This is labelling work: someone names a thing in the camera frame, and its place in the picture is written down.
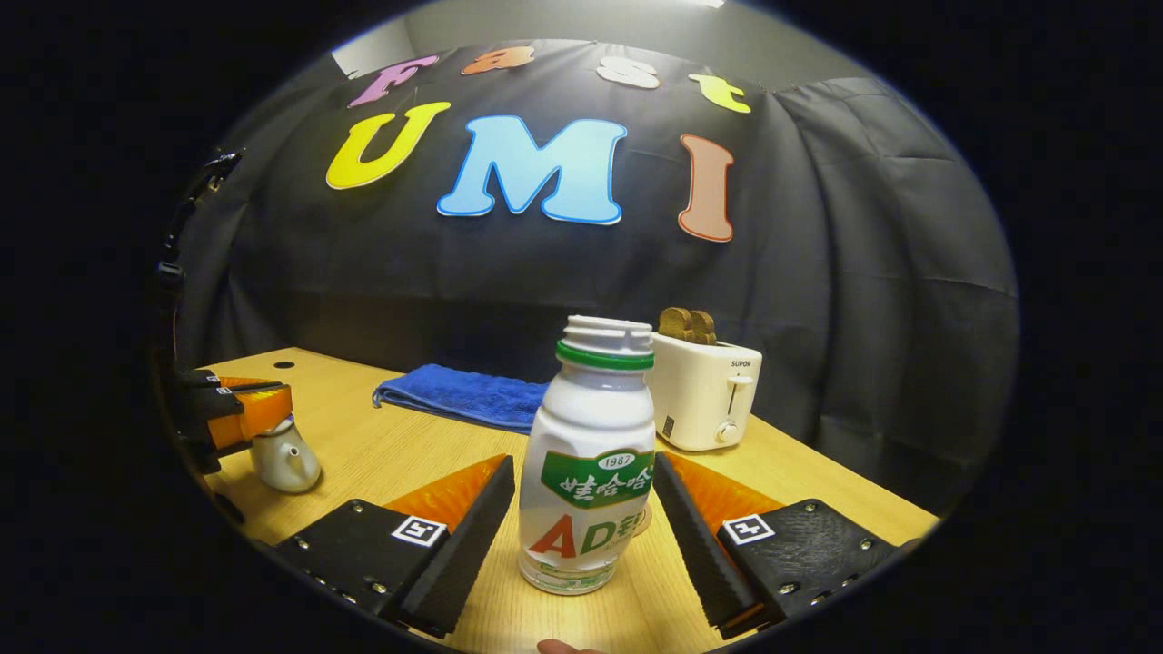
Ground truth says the black backdrop cloth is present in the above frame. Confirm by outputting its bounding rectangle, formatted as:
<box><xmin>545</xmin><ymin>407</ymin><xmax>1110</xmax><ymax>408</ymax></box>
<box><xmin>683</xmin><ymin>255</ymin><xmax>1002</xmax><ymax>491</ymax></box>
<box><xmin>173</xmin><ymin>36</ymin><xmax>1019</xmax><ymax>510</ymax></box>

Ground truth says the white toaster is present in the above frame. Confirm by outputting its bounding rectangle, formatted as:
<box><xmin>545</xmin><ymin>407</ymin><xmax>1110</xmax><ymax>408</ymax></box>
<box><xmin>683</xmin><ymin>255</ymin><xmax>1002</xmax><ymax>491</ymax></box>
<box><xmin>647</xmin><ymin>332</ymin><xmax>764</xmax><ymax>453</ymax></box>

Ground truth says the blue folded towel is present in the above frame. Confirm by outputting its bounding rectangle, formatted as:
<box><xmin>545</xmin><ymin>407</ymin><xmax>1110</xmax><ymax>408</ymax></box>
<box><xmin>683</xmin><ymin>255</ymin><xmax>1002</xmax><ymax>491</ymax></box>
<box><xmin>371</xmin><ymin>363</ymin><xmax>551</xmax><ymax>433</ymax></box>

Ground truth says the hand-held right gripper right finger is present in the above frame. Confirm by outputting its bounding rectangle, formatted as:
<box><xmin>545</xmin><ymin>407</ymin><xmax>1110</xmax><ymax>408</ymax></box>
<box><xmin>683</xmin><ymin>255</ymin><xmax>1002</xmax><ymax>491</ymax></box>
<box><xmin>652</xmin><ymin>451</ymin><xmax>910</xmax><ymax>641</ymax></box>

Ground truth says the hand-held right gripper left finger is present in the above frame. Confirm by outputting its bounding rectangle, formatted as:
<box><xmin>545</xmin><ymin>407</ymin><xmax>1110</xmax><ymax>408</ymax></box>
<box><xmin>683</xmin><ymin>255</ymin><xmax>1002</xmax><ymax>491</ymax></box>
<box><xmin>273</xmin><ymin>454</ymin><xmax>517</xmax><ymax>639</ymax></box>

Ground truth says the white plastic water bottle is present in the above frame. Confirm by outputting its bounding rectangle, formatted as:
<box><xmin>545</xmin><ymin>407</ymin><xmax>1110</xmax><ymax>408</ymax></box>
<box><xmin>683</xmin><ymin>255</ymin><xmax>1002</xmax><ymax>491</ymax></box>
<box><xmin>518</xmin><ymin>315</ymin><xmax>657</xmax><ymax>597</ymax></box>

